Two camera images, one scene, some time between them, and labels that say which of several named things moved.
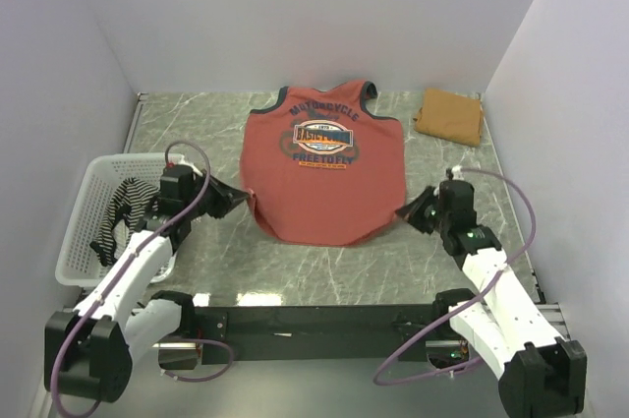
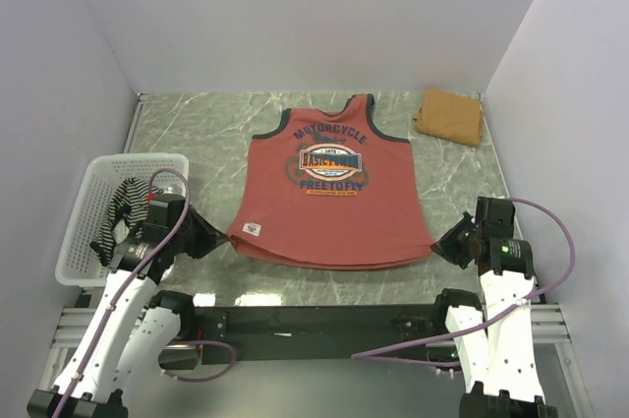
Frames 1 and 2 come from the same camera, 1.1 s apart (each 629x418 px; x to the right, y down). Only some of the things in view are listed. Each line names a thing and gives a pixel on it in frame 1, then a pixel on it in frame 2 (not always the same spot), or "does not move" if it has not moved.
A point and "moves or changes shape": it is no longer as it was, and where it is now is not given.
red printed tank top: [323, 167] moves or changes shape
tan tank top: [450, 116] does not move
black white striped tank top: [133, 202] does not move
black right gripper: [412, 211] → [445, 247]
